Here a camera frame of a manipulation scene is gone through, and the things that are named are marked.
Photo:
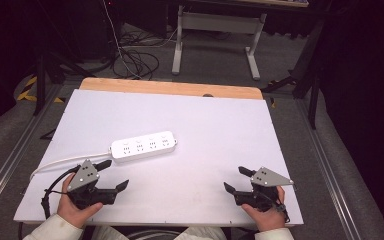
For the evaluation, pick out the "black metal stand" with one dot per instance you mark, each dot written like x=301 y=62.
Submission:
x=313 y=96
x=40 y=83

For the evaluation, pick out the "white board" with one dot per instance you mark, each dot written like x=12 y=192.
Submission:
x=196 y=133

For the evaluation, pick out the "aluminium floor rail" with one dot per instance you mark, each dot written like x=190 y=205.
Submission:
x=16 y=146
x=326 y=166

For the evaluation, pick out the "white metal table frame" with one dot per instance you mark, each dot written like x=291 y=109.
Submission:
x=220 y=21

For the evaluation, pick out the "wooden table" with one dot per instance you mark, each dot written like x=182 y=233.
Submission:
x=166 y=87

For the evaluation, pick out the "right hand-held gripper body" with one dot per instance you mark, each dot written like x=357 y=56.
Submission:
x=263 y=196

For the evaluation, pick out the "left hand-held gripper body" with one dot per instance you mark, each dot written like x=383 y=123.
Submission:
x=87 y=191

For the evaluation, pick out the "person's left hand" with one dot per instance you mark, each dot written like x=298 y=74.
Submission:
x=70 y=211

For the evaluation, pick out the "white power strip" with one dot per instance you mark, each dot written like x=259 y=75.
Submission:
x=143 y=146

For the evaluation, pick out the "person's right hand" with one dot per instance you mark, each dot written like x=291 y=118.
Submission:
x=268 y=220

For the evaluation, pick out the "yellow and black floor tape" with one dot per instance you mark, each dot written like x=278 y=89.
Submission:
x=26 y=93

